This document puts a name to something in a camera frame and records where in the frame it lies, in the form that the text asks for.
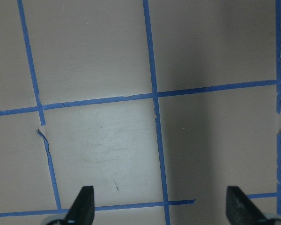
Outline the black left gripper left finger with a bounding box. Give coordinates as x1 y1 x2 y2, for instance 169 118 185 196
64 186 95 222

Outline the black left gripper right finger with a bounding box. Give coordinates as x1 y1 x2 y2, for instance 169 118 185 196
226 186 267 222

